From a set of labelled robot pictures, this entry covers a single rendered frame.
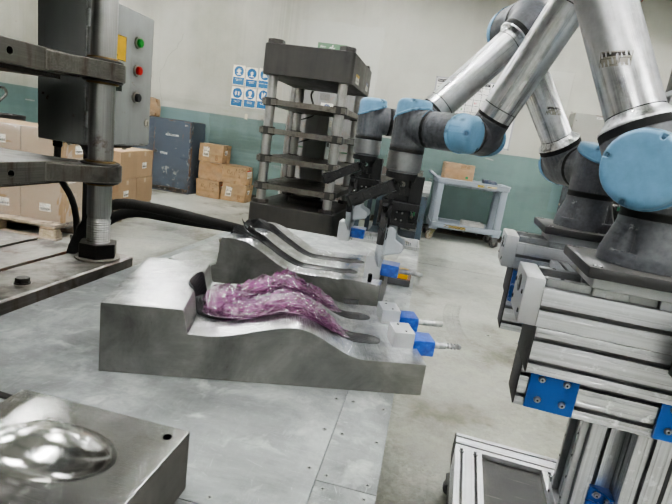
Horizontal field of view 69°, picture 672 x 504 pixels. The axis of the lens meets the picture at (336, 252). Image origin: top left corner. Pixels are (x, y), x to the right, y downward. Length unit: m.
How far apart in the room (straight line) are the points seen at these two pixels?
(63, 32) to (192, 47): 7.11
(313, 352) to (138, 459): 0.34
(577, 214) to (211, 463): 1.13
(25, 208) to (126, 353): 4.27
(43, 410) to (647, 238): 0.91
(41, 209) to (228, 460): 4.41
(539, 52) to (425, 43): 6.67
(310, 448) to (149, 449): 0.22
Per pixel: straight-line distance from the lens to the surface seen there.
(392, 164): 1.06
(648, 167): 0.83
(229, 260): 1.14
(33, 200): 4.97
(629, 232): 0.99
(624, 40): 0.90
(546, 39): 1.09
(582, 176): 1.46
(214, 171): 7.97
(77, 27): 1.57
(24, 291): 1.21
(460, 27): 7.78
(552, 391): 1.06
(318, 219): 5.12
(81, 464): 0.57
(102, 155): 1.39
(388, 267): 1.10
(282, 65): 5.24
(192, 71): 8.61
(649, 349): 1.02
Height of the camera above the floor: 1.18
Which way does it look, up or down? 13 degrees down
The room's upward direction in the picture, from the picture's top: 8 degrees clockwise
